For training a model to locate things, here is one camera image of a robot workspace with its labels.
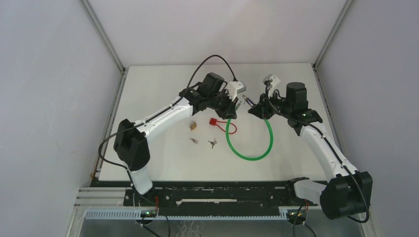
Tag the red lock keys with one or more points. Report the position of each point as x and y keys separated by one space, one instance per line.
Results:
x=213 y=143

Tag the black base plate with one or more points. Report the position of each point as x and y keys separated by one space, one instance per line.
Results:
x=234 y=198

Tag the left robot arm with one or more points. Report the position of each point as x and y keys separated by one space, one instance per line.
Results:
x=132 y=138

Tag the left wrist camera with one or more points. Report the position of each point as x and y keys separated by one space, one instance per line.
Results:
x=235 y=88

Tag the green cable lock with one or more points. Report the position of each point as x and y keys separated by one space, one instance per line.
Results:
x=247 y=158

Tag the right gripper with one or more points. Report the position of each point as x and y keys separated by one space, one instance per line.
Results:
x=262 y=109

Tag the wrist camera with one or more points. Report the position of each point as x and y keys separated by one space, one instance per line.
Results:
x=271 y=83
x=235 y=88

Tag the brass padlock keys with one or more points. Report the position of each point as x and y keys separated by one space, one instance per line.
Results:
x=194 y=140

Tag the white cable duct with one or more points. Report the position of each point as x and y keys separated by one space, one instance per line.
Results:
x=119 y=214

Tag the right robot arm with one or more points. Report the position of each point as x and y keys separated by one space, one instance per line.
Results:
x=348 y=191

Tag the red cable lock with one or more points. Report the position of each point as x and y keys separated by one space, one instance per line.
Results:
x=222 y=125

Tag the brass padlock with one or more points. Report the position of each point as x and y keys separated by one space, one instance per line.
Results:
x=193 y=125

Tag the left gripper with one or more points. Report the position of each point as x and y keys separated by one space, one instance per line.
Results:
x=230 y=112

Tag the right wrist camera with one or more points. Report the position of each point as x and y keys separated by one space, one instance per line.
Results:
x=271 y=83

